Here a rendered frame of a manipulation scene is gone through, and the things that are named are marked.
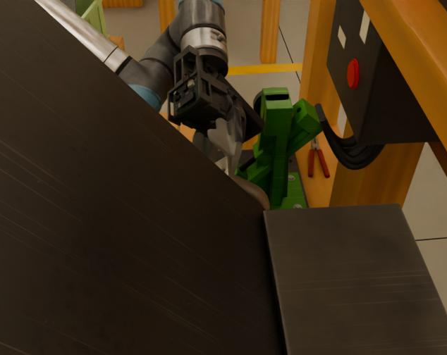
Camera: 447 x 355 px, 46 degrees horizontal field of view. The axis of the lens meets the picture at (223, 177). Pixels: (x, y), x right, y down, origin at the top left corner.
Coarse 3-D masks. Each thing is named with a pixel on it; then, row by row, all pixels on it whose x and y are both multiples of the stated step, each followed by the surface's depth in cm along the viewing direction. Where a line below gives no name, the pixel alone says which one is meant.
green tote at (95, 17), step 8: (80, 0) 177; (88, 0) 176; (96, 0) 172; (80, 8) 179; (88, 8) 168; (96, 8) 172; (80, 16) 181; (88, 16) 166; (96, 16) 173; (96, 24) 174; (104, 24) 181; (104, 32) 182
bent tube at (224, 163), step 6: (216, 162) 73; (222, 162) 72; (228, 162) 72; (222, 168) 72; (228, 168) 71; (228, 174) 71; (234, 174) 74; (234, 180) 73; (240, 180) 74; (246, 180) 76; (240, 186) 74; (246, 186) 75; (252, 186) 76; (252, 192) 76; (258, 192) 77; (264, 192) 79; (258, 198) 77; (264, 198) 78; (264, 204) 78
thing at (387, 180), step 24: (312, 0) 120; (312, 24) 121; (312, 48) 122; (312, 72) 126; (312, 96) 131; (336, 96) 131; (336, 120) 137; (408, 144) 85; (336, 168) 107; (384, 168) 89; (408, 168) 89; (336, 192) 108; (360, 192) 92; (384, 192) 93
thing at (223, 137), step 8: (216, 120) 74; (224, 120) 75; (216, 128) 73; (224, 128) 74; (232, 128) 75; (208, 136) 71; (216, 136) 72; (224, 136) 73; (232, 136) 74; (216, 144) 71; (224, 144) 72; (232, 144) 73; (240, 144) 74; (224, 152) 72; (232, 152) 72; (240, 152) 73; (232, 160) 72; (232, 168) 72; (232, 176) 72
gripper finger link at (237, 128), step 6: (234, 102) 77; (240, 102) 77; (234, 108) 76; (240, 108) 76; (228, 114) 76; (234, 114) 75; (240, 114) 75; (228, 120) 76; (234, 120) 75; (240, 120) 74; (234, 126) 74; (240, 126) 74; (234, 132) 74; (240, 132) 74; (240, 138) 74
